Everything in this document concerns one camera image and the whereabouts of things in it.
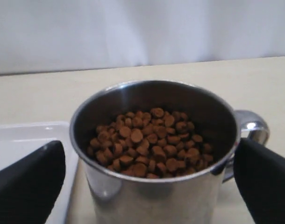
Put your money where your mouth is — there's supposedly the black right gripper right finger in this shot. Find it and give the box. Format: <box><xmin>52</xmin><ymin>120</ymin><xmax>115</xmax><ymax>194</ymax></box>
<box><xmin>234</xmin><ymin>138</ymin><xmax>285</xmax><ymax>224</ymax></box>

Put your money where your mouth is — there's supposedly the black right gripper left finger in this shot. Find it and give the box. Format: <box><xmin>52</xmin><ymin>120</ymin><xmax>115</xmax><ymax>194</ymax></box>
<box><xmin>0</xmin><ymin>140</ymin><xmax>65</xmax><ymax>224</ymax></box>

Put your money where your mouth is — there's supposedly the steel mug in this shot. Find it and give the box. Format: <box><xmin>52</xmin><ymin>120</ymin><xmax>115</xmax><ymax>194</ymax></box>
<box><xmin>70</xmin><ymin>80</ymin><xmax>270</xmax><ymax>224</ymax></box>

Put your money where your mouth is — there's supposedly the white plastic tray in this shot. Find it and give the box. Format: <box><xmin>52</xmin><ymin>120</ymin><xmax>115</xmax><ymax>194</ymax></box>
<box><xmin>0</xmin><ymin>121</ymin><xmax>78</xmax><ymax>224</ymax></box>

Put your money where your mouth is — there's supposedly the brown kibble in right mug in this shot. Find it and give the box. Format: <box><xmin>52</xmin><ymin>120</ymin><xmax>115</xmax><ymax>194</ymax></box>
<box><xmin>86</xmin><ymin>107</ymin><xmax>214</xmax><ymax>179</ymax></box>

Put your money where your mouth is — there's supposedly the white curtain backdrop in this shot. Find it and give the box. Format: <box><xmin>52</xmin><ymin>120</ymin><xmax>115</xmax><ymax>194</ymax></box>
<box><xmin>0</xmin><ymin>0</ymin><xmax>285</xmax><ymax>74</ymax></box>

